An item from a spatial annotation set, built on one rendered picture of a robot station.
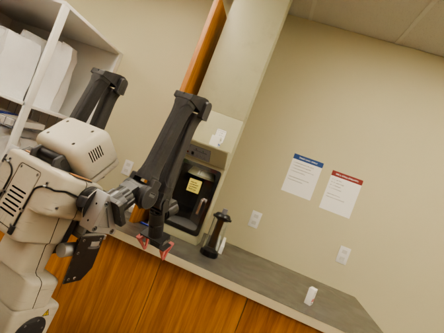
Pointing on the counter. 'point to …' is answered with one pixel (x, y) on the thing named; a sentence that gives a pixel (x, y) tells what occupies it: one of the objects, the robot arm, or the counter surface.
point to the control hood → (217, 158)
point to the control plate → (199, 152)
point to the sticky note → (193, 185)
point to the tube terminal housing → (234, 129)
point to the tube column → (243, 55)
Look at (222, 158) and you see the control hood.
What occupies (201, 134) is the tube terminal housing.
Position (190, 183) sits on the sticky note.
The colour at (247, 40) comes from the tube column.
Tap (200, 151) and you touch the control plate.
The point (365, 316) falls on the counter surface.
